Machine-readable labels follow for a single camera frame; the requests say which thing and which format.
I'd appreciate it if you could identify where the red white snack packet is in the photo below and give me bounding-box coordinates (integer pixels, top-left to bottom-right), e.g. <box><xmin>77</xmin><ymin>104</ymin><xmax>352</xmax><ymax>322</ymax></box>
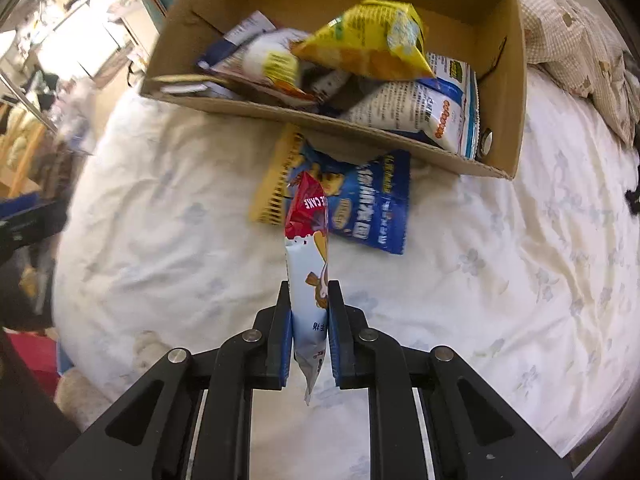
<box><xmin>284</xmin><ymin>170</ymin><xmax>333</xmax><ymax>406</ymax></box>

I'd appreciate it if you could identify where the beige checked quilt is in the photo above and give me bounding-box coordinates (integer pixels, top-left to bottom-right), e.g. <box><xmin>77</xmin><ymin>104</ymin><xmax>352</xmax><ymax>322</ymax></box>
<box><xmin>515</xmin><ymin>0</ymin><xmax>640</xmax><ymax>146</ymax></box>

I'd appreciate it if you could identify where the white and yellow snack bag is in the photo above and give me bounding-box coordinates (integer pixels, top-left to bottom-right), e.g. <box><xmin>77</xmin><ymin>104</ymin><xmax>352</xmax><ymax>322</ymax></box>
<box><xmin>197</xmin><ymin>27</ymin><xmax>321</xmax><ymax>106</ymax></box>

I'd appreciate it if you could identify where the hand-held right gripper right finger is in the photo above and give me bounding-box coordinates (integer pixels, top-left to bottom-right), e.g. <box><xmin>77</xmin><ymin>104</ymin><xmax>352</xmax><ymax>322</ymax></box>
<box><xmin>327</xmin><ymin>280</ymin><xmax>573</xmax><ymax>480</ymax></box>

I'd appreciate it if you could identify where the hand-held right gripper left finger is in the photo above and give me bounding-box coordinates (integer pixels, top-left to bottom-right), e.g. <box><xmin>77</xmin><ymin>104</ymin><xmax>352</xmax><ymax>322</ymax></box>
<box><xmin>50</xmin><ymin>280</ymin><xmax>294</xmax><ymax>480</ymax></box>

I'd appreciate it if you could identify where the dark cloth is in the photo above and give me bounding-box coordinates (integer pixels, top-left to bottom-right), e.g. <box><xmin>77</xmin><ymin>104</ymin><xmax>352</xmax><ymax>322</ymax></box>
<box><xmin>0</xmin><ymin>250</ymin><xmax>57</xmax><ymax>332</ymax></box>

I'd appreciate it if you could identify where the yellow striped snack packet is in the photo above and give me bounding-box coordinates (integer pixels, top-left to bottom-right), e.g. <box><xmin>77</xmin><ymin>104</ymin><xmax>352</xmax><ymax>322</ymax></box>
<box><xmin>249</xmin><ymin>122</ymin><xmax>306</xmax><ymax>226</ymax></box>

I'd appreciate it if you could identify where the beige fluffy cloth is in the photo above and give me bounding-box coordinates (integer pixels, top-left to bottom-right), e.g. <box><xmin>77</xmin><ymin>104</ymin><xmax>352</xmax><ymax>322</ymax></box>
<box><xmin>54</xmin><ymin>329</ymin><xmax>171</xmax><ymax>433</ymax></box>

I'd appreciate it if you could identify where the red cloth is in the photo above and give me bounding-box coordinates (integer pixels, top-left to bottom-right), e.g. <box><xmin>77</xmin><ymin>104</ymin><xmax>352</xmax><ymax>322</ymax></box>
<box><xmin>0</xmin><ymin>332</ymin><xmax>62</xmax><ymax>397</ymax></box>

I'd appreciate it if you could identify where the brown cardboard box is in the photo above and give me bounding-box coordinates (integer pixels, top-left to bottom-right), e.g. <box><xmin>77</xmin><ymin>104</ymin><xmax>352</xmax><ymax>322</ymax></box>
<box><xmin>139</xmin><ymin>0</ymin><xmax>528</xmax><ymax>181</ymax></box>

